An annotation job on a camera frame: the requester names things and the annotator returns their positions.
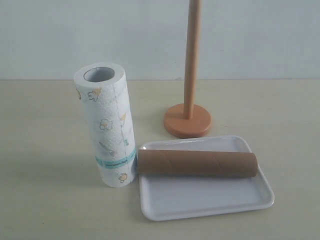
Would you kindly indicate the brown cardboard tube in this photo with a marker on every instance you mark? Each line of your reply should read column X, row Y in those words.
column 197, row 163

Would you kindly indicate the white printed paper towel roll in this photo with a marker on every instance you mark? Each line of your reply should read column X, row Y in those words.
column 102, row 90

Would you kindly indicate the wooden paper towel holder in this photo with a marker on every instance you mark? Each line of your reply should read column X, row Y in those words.
column 189, row 120

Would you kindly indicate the white rectangular tray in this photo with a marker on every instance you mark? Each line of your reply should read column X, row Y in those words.
column 164, row 198

